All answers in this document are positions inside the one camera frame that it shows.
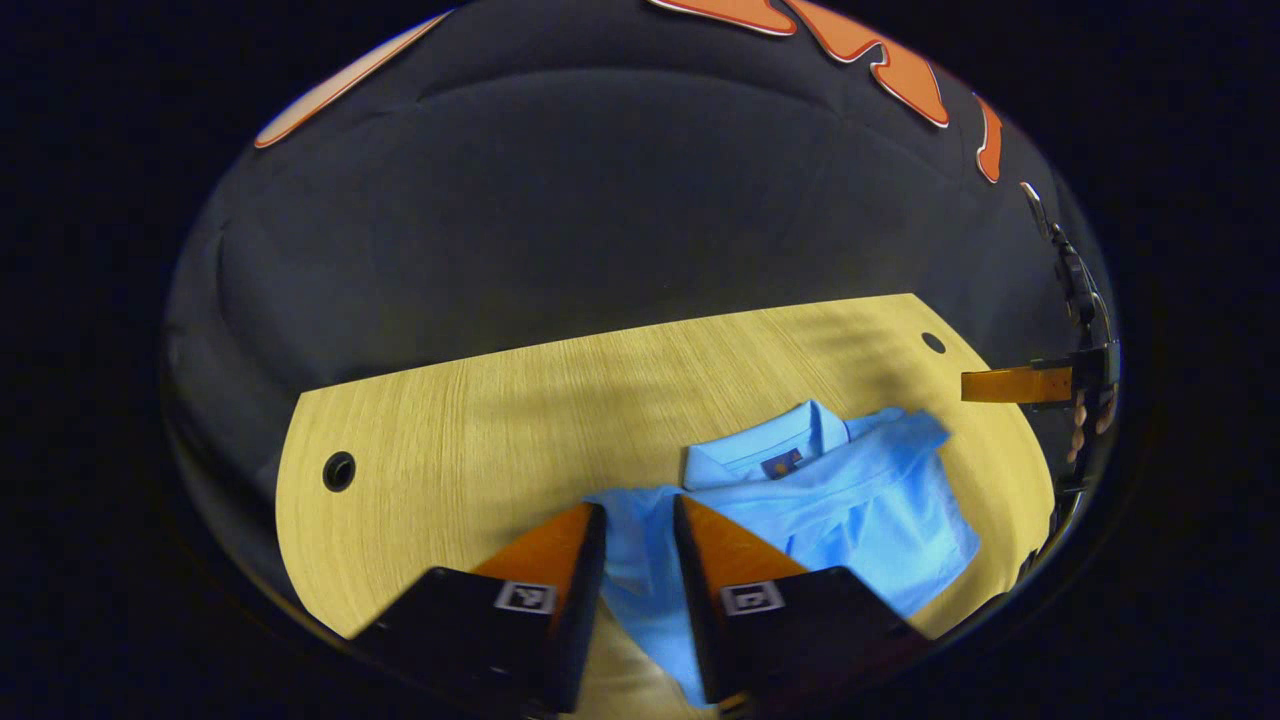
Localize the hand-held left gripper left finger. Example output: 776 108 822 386
350 502 609 716

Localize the light blue polo T-shirt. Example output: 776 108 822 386
583 400 981 709

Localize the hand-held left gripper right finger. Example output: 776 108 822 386
672 493 931 706

